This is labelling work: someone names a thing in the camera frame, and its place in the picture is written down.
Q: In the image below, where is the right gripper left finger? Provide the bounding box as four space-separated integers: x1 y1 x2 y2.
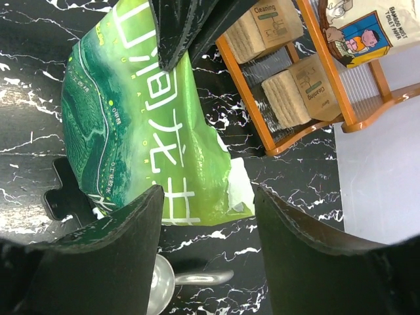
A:
1 185 164 314

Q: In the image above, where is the beige sponge pack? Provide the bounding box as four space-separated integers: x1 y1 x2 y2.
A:
261 54 341 128
224 0 304 64

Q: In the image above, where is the beige sponge pack left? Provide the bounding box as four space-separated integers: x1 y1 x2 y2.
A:
224 0 304 64

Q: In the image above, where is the grey metal scoop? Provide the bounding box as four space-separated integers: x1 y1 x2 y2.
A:
146 254 234 315

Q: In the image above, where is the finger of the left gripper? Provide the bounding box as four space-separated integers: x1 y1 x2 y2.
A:
149 0 222 72
188 0 257 66

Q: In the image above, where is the orange wooden shelf rack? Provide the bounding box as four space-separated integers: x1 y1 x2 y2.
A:
216 1 419 156

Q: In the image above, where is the green litter bag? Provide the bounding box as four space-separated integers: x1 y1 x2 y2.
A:
62 1 255 226

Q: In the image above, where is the beige sponge pack right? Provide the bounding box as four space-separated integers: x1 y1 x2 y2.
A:
261 54 341 128

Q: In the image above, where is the black bag clip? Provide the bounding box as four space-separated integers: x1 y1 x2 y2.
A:
42 157 96 226

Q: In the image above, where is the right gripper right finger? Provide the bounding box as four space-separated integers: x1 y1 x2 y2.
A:
255 188 419 314

